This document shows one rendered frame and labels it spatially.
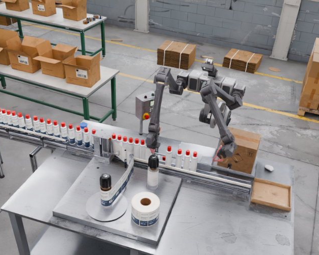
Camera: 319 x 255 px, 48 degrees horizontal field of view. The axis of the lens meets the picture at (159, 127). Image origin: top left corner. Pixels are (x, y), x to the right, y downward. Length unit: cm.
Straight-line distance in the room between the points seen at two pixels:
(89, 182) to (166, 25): 611
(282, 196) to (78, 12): 502
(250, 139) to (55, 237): 192
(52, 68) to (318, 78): 373
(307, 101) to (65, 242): 409
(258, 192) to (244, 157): 31
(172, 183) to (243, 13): 557
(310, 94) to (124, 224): 399
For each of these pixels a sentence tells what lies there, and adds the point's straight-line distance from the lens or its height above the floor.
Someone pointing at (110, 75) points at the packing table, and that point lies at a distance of 481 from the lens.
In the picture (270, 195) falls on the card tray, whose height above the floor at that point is 83.
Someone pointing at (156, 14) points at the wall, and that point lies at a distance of 862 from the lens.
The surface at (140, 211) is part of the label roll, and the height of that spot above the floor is 102.
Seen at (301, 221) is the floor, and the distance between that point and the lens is 419.
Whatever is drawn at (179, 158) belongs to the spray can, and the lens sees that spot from 297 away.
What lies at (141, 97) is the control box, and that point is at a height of 148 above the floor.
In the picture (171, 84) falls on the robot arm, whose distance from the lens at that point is 292.
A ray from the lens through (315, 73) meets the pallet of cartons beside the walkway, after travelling 574.
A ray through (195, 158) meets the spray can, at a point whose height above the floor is 104.
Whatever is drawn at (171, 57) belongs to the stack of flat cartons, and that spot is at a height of 19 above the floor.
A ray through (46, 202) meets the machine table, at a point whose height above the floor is 83.
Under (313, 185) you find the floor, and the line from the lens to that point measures 469.
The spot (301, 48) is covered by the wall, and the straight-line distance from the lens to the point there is 801.
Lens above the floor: 287
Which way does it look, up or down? 34 degrees down
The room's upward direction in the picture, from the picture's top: 3 degrees clockwise
